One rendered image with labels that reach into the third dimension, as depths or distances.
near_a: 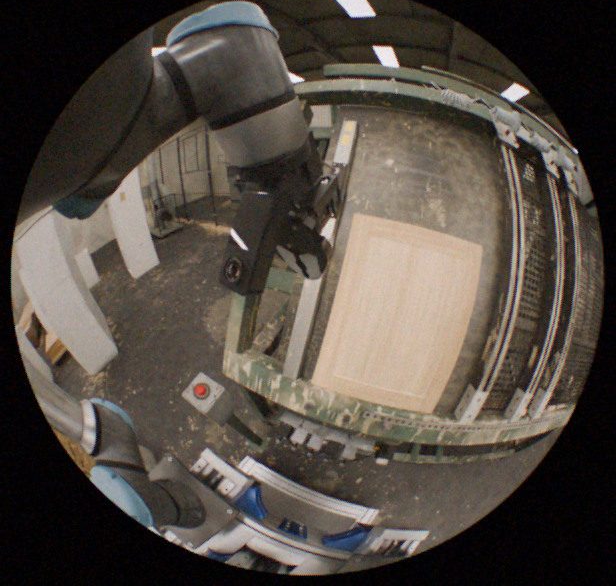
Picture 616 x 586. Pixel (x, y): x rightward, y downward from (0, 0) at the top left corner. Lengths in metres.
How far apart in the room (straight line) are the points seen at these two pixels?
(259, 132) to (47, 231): 2.19
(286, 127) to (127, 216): 3.66
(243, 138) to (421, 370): 0.68
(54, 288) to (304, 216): 2.31
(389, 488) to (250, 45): 1.75
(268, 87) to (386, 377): 0.69
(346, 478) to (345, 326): 1.18
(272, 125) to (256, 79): 0.04
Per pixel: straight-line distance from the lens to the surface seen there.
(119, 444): 0.44
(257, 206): 0.19
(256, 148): 0.16
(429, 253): 0.64
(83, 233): 8.12
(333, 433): 0.82
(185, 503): 0.52
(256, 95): 0.15
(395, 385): 0.69
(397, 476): 1.66
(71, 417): 0.42
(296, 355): 0.68
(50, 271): 2.31
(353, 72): 1.44
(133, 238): 3.83
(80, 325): 2.47
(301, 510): 1.36
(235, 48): 0.15
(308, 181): 0.23
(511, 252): 0.74
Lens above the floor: 1.54
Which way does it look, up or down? 35 degrees down
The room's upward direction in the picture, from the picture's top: straight up
